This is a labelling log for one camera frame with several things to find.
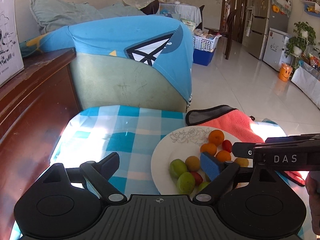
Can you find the dark wooden cabinet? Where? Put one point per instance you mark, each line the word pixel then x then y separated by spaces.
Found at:
pixel 36 106

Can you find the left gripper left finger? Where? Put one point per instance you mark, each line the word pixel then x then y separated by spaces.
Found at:
pixel 97 174

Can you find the blue plastic bin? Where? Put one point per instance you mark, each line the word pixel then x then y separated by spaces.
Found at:
pixel 202 57

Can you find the coral pink towel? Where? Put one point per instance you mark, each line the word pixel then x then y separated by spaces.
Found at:
pixel 235 122

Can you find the blue checkered tablecloth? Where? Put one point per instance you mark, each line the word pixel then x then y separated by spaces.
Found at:
pixel 130 131

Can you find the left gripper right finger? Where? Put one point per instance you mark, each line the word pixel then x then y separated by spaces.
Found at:
pixel 221 175

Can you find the white floral plate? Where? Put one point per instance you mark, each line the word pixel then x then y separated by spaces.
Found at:
pixel 184 144

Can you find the orange mandarin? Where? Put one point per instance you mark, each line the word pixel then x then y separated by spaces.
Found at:
pixel 210 148
pixel 216 137

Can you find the small white fridge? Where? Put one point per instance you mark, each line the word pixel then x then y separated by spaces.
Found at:
pixel 274 54

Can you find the white milk carton box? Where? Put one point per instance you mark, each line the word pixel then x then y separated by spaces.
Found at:
pixel 11 62

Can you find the person right hand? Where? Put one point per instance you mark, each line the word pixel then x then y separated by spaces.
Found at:
pixel 311 187

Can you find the green jujube fruit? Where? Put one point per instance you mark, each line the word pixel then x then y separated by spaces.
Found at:
pixel 177 167

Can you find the white lattice basket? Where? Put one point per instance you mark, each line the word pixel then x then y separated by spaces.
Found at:
pixel 205 41

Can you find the silver refrigerator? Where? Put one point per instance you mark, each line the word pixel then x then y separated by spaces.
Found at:
pixel 267 14

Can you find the potted green plant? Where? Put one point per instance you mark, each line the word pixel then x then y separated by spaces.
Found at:
pixel 304 35

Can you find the wooden dining chair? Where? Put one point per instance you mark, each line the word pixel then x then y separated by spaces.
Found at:
pixel 227 34

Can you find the orange smiley bucket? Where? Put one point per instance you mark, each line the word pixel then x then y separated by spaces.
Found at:
pixel 285 72

